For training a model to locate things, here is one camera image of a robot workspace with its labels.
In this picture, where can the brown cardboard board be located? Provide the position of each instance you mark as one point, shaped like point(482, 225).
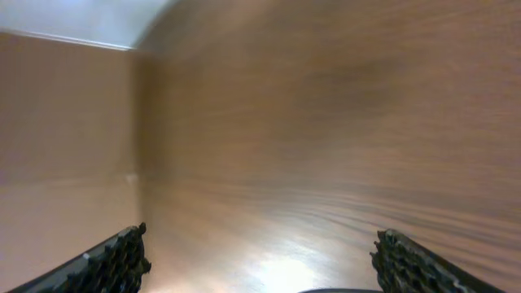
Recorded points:
point(67, 170)

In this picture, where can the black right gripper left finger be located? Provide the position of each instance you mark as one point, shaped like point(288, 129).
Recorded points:
point(116, 265)

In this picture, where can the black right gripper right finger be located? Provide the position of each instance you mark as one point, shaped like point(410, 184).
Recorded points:
point(402, 265)

